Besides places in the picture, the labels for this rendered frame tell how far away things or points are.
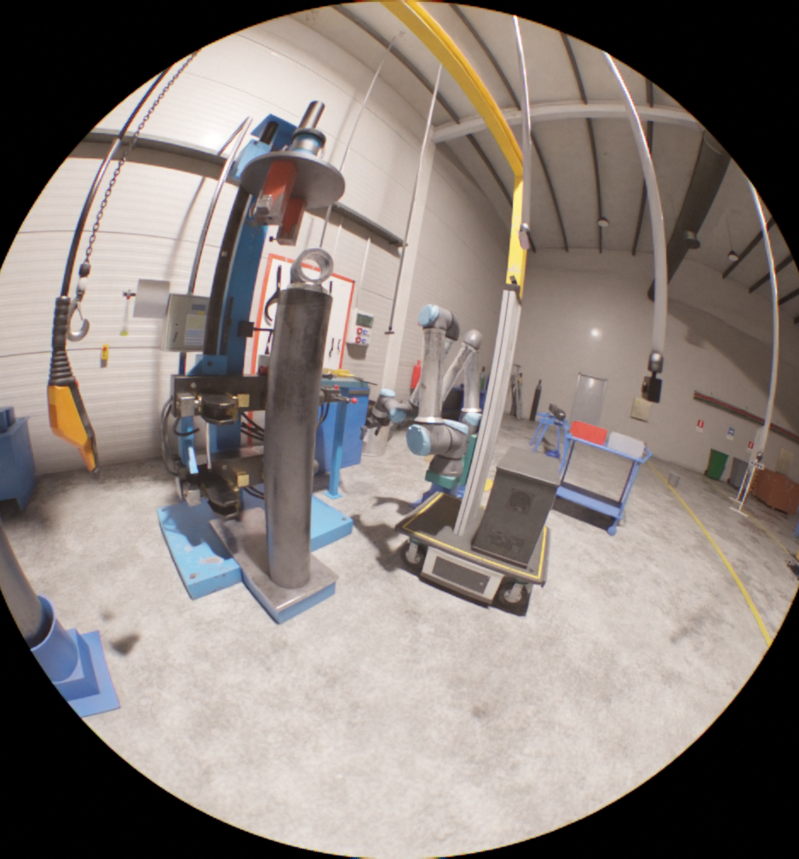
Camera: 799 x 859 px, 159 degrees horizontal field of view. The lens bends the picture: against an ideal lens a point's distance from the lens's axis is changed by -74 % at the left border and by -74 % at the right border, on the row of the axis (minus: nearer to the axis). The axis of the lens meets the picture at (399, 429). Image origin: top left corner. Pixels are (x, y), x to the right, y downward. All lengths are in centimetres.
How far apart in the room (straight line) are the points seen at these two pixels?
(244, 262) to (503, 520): 208
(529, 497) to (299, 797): 162
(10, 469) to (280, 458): 252
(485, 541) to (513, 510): 25
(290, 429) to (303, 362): 25
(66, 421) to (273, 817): 128
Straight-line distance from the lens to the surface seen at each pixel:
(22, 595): 130
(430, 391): 136
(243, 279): 189
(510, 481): 148
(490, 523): 159
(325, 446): 300
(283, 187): 144
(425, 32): 302
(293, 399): 106
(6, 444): 296
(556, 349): 1153
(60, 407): 82
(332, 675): 141
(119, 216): 358
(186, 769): 136
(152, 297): 215
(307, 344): 105
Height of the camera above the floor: 126
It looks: 13 degrees down
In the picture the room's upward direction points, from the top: 9 degrees clockwise
